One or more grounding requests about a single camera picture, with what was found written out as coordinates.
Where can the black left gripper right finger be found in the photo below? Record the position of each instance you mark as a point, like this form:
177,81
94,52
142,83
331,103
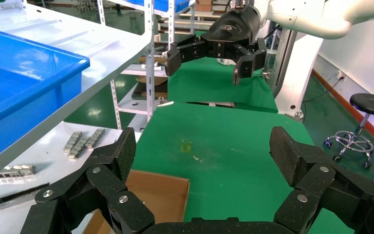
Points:
316,177

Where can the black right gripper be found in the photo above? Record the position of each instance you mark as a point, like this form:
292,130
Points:
235,29

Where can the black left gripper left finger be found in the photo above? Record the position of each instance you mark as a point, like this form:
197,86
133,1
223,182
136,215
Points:
109,184

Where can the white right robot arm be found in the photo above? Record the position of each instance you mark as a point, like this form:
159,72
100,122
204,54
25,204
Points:
303,16

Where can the brown cardboard box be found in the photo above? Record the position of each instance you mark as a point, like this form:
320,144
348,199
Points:
161,193

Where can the blue plastic tray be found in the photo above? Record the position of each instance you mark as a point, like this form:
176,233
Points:
19,84

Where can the small ridged metal clip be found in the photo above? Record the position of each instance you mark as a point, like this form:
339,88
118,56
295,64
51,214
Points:
72,141
95,138
79,149

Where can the brown carton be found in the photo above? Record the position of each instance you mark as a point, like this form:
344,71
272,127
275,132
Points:
203,5

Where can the white flat board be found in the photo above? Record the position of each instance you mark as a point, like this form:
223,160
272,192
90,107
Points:
45,151

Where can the blue storage bin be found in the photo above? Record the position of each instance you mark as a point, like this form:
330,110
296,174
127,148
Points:
161,5

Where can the white robot torso column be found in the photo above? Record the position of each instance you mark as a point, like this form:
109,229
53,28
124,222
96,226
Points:
298,74

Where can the white slotted storage rack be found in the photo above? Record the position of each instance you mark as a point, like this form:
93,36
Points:
132,104

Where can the white tape scrap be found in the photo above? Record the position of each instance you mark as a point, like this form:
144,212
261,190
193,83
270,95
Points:
196,158

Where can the black round stool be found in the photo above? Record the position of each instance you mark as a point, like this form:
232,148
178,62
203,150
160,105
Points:
372,104

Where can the narrow metal shield with flanges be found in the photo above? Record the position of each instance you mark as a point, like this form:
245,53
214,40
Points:
16,170

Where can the white metal shelf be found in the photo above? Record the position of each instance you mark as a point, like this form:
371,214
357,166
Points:
87,35

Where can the perforated white shelf post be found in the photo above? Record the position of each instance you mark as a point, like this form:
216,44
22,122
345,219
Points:
150,64

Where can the white wall socket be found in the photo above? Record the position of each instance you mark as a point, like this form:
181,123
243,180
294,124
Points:
341,76

